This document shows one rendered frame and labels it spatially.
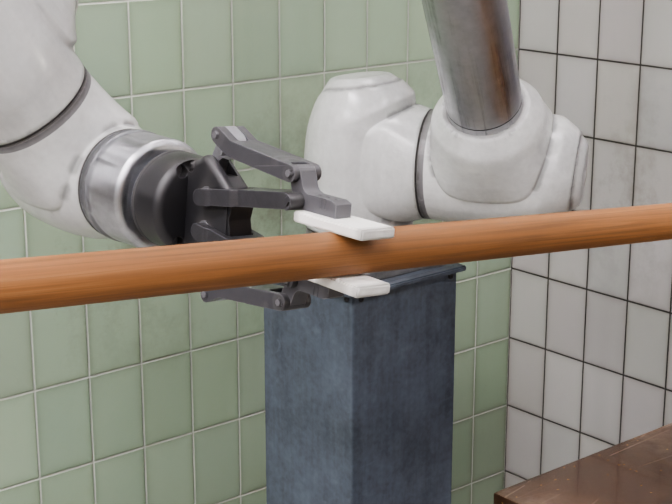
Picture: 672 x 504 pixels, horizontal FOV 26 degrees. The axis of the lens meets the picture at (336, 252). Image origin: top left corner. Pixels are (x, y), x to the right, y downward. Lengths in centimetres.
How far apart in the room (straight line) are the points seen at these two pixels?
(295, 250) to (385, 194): 107
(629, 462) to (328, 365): 69
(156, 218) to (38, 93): 14
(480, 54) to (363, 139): 28
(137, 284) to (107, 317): 155
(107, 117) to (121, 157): 6
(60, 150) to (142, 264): 31
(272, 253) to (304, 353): 117
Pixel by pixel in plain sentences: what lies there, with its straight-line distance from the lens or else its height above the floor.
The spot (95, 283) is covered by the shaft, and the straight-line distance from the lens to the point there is 84.
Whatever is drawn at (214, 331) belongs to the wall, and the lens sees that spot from 253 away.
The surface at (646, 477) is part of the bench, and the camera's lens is 248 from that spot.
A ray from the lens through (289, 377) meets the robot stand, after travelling 212.
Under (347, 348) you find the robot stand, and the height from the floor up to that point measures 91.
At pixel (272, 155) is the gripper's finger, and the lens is 101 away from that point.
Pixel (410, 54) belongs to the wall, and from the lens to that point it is 272.
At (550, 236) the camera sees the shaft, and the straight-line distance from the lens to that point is 110.
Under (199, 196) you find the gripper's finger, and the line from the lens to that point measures 106.
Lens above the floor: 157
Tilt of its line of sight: 15 degrees down
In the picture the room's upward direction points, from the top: straight up
